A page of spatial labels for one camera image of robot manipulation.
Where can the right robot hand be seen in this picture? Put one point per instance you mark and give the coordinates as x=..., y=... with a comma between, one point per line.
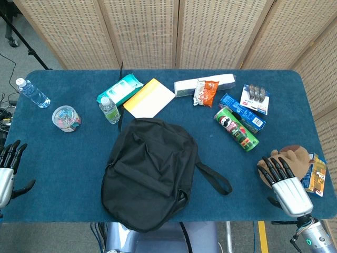
x=292, y=195

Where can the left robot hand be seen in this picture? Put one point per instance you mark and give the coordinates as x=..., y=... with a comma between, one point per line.
x=5, y=182

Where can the black backpack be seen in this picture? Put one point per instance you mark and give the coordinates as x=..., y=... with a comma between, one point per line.
x=147, y=171

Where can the orange blue snack box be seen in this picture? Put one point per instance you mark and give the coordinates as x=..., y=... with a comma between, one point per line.
x=317, y=176

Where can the brown plush toy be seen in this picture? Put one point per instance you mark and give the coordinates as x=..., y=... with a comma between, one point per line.
x=296, y=159

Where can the blue felt table cover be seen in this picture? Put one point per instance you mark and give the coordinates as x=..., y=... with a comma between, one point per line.
x=65, y=163

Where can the green Pringles can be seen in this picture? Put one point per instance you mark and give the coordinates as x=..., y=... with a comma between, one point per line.
x=235, y=130

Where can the clear jar of binder clips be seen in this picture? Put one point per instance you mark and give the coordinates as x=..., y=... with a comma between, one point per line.
x=65, y=118

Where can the long blue cardboard box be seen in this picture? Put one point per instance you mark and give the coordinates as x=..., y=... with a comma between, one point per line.
x=250, y=116

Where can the clear water bottle blue label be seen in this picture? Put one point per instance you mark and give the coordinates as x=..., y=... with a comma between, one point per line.
x=34, y=93

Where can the battery blister pack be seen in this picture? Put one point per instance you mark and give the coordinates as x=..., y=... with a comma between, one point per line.
x=254, y=98

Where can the small water bottle green label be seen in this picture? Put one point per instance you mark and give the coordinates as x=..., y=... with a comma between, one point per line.
x=110, y=110

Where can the orange and white snack bag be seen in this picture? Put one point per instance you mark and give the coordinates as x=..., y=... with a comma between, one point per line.
x=205, y=93

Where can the black tripod stand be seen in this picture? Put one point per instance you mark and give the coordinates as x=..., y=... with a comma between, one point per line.
x=23, y=43

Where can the black office chair wheel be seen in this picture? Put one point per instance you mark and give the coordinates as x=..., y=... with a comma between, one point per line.
x=12, y=42

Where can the blue-grey robot torso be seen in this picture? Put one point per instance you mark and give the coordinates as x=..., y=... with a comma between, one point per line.
x=158, y=241

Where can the teal wet wipes pack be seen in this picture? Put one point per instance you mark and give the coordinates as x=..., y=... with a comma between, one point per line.
x=119, y=89

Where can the long white tissue pack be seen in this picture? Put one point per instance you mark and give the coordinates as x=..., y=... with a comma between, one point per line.
x=184, y=85

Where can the yellow and white notepad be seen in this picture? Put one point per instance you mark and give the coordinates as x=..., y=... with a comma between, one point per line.
x=150, y=98

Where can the woven rattan folding screen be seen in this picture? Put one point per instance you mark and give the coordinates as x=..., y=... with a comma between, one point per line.
x=147, y=31

